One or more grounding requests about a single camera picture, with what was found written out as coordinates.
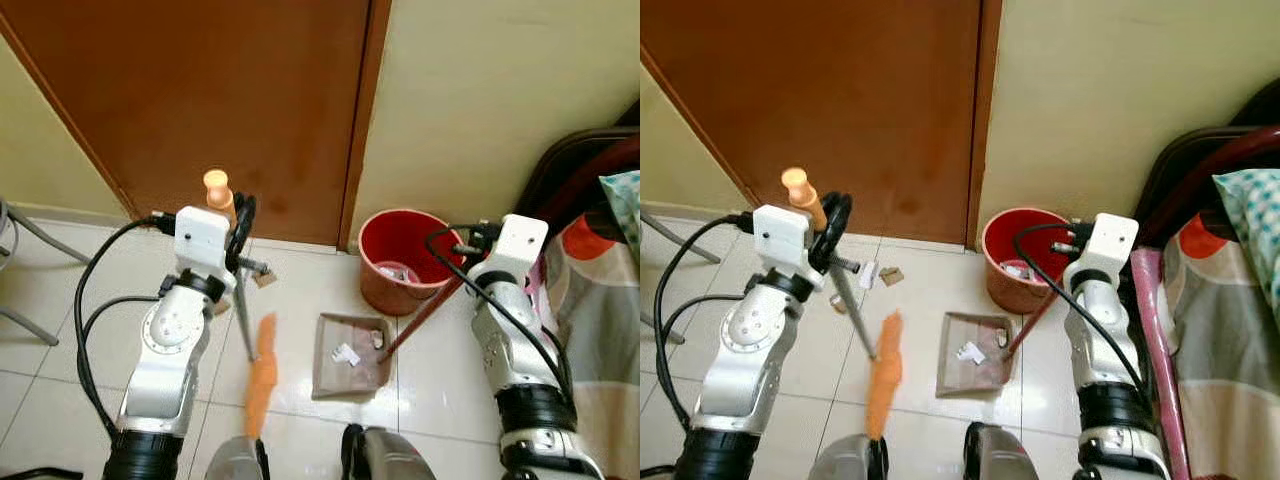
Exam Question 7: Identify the brown wooden door frame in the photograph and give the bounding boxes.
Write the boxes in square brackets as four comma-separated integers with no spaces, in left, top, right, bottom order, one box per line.
[964,0,1003,249]
[338,0,393,251]

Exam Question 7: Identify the dark wooden bed headboard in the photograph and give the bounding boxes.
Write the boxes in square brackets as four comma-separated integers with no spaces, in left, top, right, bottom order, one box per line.
[1135,80,1280,251]
[515,100,641,263]

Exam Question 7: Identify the teal checked pillow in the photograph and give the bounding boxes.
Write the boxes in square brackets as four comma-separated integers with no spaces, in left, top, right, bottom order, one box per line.
[1212,168,1280,291]
[598,170,641,261]

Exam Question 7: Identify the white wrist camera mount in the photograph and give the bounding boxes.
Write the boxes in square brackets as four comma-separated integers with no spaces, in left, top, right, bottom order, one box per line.
[174,206,234,283]
[488,214,550,289]
[752,204,813,283]
[1078,212,1141,273]

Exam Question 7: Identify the brown long-handled dustpan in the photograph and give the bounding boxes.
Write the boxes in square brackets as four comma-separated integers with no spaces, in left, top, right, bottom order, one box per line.
[936,288,1063,399]
[312,275,471,401]

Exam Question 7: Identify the orange broom with metal pole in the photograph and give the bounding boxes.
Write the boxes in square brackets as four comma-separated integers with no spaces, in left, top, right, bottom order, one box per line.
[202,168,279,441]
[780,167,904,441]

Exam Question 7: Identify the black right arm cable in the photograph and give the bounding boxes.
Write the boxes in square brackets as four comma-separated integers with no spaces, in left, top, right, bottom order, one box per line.
[1012,222,1151,401]
[425,224,576,406]

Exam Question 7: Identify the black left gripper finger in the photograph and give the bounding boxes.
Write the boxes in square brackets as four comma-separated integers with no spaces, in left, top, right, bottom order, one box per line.
[238,193,259,263]
[822,191,854,263]

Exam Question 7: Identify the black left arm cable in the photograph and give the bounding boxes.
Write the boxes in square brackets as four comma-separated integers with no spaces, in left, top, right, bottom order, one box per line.
[73,212,181,441]
[653,212,756,436]

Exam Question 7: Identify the patterned grey orange bedsheet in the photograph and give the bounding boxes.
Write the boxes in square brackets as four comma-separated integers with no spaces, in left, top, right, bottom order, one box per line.
[535,215,641,480]
[1150,215,1280,480]

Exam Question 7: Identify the grey robot right leg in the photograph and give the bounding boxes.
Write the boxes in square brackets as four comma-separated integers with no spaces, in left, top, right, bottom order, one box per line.
[963,422,1041,480]
[340,424,438,480]

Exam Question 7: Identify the brown wooden door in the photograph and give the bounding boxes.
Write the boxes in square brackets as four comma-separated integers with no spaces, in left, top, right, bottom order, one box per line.
[0,0,372,247]
[640,0,982,245]

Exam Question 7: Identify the red plastic bucket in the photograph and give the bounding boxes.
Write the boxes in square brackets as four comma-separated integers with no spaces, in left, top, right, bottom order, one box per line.
[357,208,469,317]
[981,207,1076,315]

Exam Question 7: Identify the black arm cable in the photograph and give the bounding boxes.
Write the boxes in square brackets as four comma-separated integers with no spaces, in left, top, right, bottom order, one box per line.
[653,212,756,436]
[1012,222,1151,401]
[73,212,181,441]
[425,224,576,406]

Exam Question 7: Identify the grey robot leg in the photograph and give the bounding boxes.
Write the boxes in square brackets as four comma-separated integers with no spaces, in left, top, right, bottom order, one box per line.
[340,424,438,480]
[963,422,1041,480]
[205,435,271,480]
[808,433,891,480]

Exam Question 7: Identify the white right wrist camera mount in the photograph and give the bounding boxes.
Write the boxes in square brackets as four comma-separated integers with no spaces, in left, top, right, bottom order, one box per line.
[488,214,550,289]
[1078,212,1141,273]

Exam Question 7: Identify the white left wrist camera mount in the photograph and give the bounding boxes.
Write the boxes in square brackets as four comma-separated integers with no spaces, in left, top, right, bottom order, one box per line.
[174,206,234,283]
[752,204,813,283]

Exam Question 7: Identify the grey robot left leg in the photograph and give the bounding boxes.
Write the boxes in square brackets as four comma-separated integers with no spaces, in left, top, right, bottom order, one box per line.
[808,433,891,480]
[205,435,271,480]

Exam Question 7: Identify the pink bed rail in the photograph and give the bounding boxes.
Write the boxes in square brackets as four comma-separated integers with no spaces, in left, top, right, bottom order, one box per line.
[1130,248,1193,480]

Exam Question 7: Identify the grey metal chair frame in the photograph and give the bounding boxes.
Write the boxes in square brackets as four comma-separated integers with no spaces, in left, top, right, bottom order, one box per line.
[640,208,723,347]
[0,198,93,347]

